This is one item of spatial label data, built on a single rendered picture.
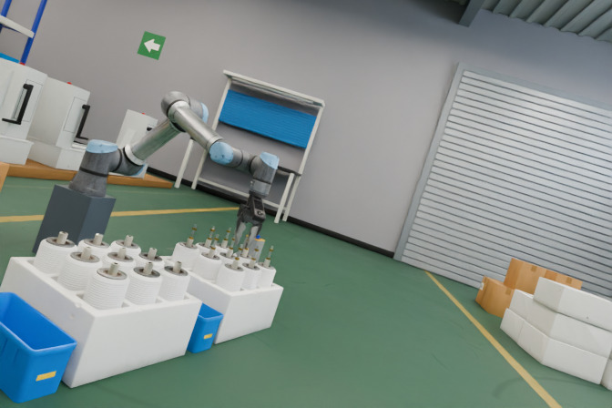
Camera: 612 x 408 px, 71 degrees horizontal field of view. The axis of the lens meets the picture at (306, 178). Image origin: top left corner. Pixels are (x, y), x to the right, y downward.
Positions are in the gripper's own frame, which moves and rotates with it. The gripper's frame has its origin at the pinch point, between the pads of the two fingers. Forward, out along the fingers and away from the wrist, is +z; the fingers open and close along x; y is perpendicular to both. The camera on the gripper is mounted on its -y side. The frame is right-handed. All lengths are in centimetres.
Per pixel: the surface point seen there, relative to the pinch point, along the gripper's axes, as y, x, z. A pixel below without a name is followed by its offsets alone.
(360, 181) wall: 407, -293, -59
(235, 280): -4.0, -0.4, 12.7
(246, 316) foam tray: -0.9, -10.5, 26.4
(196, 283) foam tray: 2.5, 11.3, 18.8
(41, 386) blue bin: -49, 51, 32
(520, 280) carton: 134, -337, -6
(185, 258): 14.4, 15.4, 13.5
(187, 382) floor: -36, 15, 35
